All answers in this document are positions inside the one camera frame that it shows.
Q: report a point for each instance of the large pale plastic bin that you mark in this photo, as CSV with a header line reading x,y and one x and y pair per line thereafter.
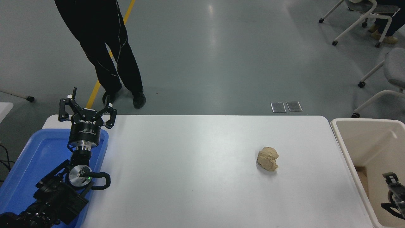
x,y
364,142

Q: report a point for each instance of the standing person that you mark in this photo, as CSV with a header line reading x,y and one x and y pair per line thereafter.
x,y
95,31

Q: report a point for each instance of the seated person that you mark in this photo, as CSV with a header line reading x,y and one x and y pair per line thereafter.
x,y
397,22

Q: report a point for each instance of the white leg with black caster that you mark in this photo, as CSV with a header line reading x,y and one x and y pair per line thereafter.
x,y
30,98

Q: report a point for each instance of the blue plastic tray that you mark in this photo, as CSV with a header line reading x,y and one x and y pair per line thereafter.
x,y
34,152

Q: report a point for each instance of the white side table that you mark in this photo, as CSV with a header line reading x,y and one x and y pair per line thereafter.
x,y
3,109

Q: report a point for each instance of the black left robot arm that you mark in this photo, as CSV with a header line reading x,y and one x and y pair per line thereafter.
x,y
53,196

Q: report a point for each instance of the tan paper ball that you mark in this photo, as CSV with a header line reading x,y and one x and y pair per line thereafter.
x,y
267,159

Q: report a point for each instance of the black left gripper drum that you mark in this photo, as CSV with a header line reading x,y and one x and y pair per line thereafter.
x,y
87,128

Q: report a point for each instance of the silver floor plate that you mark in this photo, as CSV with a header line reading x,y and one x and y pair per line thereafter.
x,y
294,106
278,107

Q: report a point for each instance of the white-framed grey office chair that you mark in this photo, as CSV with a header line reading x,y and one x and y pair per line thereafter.
x,y
360,4
397,66

